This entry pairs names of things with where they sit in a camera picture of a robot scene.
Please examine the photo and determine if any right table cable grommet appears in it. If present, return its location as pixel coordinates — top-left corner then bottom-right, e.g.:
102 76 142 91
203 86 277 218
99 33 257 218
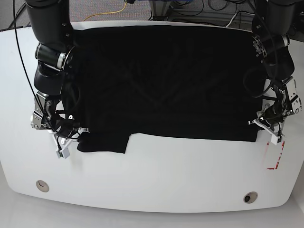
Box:
243 191 258 204

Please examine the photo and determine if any left table cable grommet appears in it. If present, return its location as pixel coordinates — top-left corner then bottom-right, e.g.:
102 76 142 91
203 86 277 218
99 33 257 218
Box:
36 180 49 193

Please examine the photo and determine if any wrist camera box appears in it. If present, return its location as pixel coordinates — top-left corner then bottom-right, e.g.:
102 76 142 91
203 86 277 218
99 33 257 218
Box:
56 147 70 159
271 135 284 145

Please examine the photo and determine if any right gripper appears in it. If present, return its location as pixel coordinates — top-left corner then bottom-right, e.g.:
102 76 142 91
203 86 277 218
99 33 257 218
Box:
51 127 89 151

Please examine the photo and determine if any table cable grommet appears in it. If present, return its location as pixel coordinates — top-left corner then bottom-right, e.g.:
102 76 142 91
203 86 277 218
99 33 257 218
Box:
36 180 49 193
243 191 258 204

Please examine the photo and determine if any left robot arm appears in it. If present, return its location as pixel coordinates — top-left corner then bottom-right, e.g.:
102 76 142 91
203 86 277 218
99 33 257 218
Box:
245 0 303 144

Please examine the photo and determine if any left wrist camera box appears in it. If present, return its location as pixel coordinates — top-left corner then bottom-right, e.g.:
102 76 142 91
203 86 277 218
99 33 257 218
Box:
271 135 284 145

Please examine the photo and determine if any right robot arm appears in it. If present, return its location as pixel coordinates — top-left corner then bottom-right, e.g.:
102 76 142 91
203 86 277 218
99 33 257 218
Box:
25 0 88 143

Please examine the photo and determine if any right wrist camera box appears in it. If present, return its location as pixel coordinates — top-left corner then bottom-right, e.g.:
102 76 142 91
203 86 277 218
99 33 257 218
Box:
56 147 70 159

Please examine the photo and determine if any black t-shirt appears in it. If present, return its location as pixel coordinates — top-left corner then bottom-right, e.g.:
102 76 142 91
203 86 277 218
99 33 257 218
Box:
75 25 266 153

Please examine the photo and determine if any red tape rectangle marking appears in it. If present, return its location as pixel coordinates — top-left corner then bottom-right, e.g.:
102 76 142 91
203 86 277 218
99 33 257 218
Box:
263 140 285 170

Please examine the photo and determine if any yellow cable on floor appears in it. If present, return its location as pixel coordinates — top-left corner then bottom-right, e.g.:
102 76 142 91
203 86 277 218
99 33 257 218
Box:
83 0 128 22

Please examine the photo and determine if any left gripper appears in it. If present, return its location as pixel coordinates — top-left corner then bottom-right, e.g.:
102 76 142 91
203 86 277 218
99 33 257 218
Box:
247 103 285 140

